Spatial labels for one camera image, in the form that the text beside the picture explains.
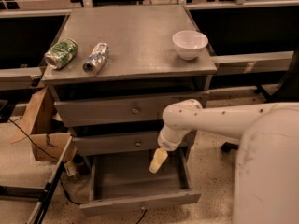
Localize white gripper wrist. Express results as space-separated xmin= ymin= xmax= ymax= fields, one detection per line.
xmin=149 ymin=125 xmax=189 ymax=174

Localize grey drawer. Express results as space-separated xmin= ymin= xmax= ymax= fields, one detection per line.
xmin=54 ymin=91 xmax=209 ymax=127
xmin=80 ymin=148 xmax=200 ymax=216
xmin=70 ymin=119 xmax=198 ymax=157

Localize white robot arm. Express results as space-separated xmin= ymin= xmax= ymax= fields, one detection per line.
xmin=149 ymin=99 xmax=299 ymax=224

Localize grey bottom drawer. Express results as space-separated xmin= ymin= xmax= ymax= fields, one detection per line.
xmin=80 ymin=148 xmax=200 ymax=216

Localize grey top drawer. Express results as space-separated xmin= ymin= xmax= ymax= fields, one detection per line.
xmin=54 ymin=91 xmax=209 ymax=127

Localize grey wooden drawer cabinet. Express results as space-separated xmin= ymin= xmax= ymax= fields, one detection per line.
xmin=41 ymin=4 xmax=218 ymax=161

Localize small bottle on floor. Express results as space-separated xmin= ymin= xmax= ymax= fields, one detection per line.
xmin=64 ymin=161 xmax=80 ymax=181

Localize brown cardboard box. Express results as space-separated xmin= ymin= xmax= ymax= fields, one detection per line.
xmin=10 ymin=88 xmax=71 ymax=161

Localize white ceramic bowl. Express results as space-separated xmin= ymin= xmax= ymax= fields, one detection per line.
xmin=172 ymin=30 xmax=208 ymax=60

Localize silver blue soda can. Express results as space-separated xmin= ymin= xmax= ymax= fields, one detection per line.
xmin=83 ymin=43 xmax=109 ymax=76

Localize green crushed soda can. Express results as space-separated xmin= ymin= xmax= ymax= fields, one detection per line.
xmin=44 ymin=39 xmax=78 ymax=70

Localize black office chair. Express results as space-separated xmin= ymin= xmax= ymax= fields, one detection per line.
xmin=221 ymin=50 xmax=299 ymax=153

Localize grey metal floor rail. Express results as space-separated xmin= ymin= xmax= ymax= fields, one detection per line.
xmin=0 ymin=137 xmax=72 ymax=224

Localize black floor cable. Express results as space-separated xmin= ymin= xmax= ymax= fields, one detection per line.
xmin=7 ymin=118 xmax=82 ymax=206

